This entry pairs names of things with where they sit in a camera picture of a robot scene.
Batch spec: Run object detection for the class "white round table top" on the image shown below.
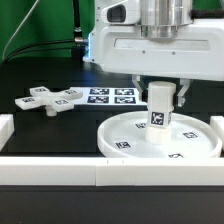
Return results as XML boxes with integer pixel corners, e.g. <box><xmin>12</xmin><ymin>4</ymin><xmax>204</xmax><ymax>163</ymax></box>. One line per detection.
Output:
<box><xmin>97</xmin><ymin>111</ymin><xmax>222</xmax><ymax>159</ymax></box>

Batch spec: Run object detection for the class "grey thin cable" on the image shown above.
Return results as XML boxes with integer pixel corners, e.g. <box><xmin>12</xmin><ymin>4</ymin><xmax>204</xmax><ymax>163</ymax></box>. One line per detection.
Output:
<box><xmin>1</xmin><ymin>0</ymin><xmax>41</xmax><ymax>61</ymax></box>

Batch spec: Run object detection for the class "white fence block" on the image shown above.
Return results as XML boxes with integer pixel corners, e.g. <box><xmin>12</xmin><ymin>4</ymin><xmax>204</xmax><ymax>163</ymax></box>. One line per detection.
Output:
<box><xmin>0</xmin><ymin>114</ymin><xmax>14</xmax><ymax>151</ymax></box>
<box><xmin>210</xmin><ymin>116</ymin><xmax>224</xmax><ymax>147</ymax></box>

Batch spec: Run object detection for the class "black vertical cable connector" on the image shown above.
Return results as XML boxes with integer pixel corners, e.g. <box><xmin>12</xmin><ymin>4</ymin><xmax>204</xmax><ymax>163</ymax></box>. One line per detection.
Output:
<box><xmin>72</xmin><ymin>0</ymin><xmax>88</xmax><ymax>46</ymax></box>

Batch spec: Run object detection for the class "white cross-shaped table base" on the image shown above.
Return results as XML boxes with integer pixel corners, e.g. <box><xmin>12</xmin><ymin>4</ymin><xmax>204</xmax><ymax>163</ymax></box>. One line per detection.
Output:
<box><xmin>15</xmin><ymin>86</ymin><xmax>83</xmax><ymax>117</ymax></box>

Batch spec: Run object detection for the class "white left fence block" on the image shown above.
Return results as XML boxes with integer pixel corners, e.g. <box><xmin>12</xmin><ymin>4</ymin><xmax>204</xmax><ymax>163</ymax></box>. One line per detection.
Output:
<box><xmin>0</xmin><ymin>114</ymin><xmax>14</xmax><ymax>151</ymax></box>

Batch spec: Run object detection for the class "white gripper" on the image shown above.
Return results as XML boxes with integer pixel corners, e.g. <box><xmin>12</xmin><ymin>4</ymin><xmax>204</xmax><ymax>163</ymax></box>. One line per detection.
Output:
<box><xmin>91</xmin><ymin>19</ymin><xmax>224</xmax><ymax>107</ymax></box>

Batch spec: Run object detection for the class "white front fence bar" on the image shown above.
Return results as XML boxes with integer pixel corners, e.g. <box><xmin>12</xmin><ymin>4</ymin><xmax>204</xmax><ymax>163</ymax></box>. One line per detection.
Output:
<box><xmin>0</xmin><ymin>157</ymin><xmax>224</xmax><ymax>186</ymax></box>

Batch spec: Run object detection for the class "white fiducial marker sheet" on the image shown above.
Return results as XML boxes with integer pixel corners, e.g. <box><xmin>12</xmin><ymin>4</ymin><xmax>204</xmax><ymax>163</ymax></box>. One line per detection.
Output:
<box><xmin>73</xmin><ymin>87</ymin><xmax>146</xmax><ymax>106</ymax></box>

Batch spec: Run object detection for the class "black cable bundle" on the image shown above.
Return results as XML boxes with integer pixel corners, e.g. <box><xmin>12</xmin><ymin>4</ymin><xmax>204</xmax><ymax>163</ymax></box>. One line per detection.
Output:
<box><xmin>1</xmin><ymin>39</ymin><xmax>88</xmax><ymax>64</ymax></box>

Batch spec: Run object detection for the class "white right fence block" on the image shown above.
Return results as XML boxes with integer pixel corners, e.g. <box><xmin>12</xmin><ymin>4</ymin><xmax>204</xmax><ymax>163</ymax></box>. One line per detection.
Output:
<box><xmin>210</xmin><ymin>116</ymin><xmax>224</xmax><ymax>147</ymax></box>

